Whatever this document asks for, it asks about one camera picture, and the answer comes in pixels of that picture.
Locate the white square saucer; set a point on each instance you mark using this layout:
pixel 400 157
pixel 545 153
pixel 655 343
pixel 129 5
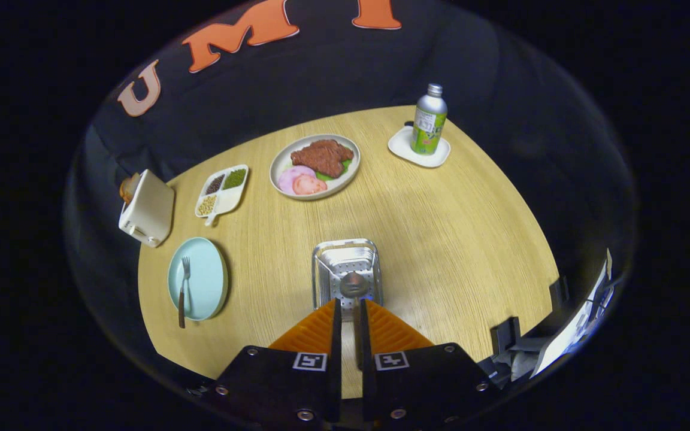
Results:
pixel 402 146

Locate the pile of yellow soybeans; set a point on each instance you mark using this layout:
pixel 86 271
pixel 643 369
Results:
pixel 206 206

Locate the green lettuce leaf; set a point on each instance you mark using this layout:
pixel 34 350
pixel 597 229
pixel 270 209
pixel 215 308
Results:
pixel 324 176

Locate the green drink bottle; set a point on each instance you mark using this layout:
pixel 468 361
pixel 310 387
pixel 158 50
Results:
pixel 429 123

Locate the pale pink ham slice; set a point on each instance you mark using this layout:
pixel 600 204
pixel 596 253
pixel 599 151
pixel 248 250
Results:
pixel 288 178

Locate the black table clamp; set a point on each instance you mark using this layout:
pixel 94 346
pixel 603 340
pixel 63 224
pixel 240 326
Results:
pixel 559 292
pixel 505 334

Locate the white paper board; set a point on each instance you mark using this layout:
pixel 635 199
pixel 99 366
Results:
pixel 572 326

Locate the light blue round plate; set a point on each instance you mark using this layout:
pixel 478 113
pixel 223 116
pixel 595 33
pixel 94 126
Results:
pixel 207 281

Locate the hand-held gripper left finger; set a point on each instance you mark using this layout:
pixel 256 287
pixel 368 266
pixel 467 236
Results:
pixel 279 383

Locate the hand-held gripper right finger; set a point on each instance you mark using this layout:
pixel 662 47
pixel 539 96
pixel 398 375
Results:
pixel 423 380

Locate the cream white toaster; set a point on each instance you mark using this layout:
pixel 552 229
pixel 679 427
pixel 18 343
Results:
pixel 150 209

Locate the salmon coloured ham slice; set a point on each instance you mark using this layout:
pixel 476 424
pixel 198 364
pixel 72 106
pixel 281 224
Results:
pixel 309 185

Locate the grey round dinner plate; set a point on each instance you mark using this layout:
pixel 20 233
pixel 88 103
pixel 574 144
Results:
pixel 282 164

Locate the toasted bread slice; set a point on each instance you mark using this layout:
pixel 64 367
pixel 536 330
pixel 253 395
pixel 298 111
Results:
pixel 129 187

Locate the pile of dark beans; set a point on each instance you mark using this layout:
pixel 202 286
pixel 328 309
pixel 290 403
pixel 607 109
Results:
pixel 215 184

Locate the white divided snack tray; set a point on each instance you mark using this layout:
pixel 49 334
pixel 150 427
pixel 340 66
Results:
pixel 225 200

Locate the brown grilled steak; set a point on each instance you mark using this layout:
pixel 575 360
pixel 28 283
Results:
pixel 321 157

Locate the pile of green beans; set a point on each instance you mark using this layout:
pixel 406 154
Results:
pixel 235 178

